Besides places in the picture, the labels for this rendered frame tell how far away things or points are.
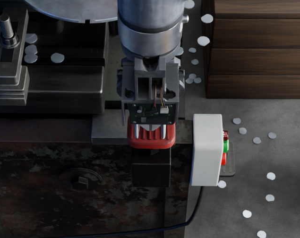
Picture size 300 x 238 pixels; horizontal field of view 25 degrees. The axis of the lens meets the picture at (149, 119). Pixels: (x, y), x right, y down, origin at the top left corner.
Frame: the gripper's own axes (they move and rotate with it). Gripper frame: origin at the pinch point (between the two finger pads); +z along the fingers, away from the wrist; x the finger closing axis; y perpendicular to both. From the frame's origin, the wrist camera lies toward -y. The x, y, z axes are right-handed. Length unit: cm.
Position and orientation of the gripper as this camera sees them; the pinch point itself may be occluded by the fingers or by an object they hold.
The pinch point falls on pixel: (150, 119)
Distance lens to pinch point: 98.6
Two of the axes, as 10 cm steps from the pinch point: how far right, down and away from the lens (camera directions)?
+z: 0.0, 5.8, 8.1
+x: 10.0, 0.1, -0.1
